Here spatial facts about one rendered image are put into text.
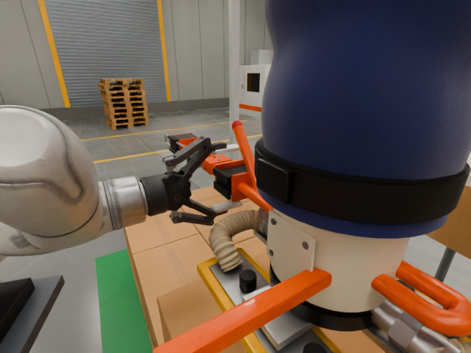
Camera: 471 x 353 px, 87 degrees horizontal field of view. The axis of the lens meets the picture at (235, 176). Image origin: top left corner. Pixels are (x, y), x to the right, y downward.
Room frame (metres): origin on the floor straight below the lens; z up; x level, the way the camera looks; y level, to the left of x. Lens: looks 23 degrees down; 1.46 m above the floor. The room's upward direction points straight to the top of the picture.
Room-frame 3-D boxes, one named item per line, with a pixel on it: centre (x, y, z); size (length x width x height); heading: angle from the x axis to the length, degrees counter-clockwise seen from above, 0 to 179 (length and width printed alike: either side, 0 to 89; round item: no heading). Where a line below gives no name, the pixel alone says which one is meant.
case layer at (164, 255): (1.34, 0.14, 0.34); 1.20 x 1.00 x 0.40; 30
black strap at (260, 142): (0.29, -0.13, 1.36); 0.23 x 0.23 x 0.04
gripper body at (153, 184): (0.44, 0.13, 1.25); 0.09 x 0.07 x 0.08; 121
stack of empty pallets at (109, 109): (7.66, 3.34, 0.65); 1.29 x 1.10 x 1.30; 33
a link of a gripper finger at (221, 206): (0.50, 0.02, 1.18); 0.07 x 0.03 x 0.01; 121
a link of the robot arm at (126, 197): (0.40, 0.20, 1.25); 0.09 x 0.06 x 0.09; 31
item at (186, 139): (0.81, 0.17, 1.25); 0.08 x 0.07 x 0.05; 31
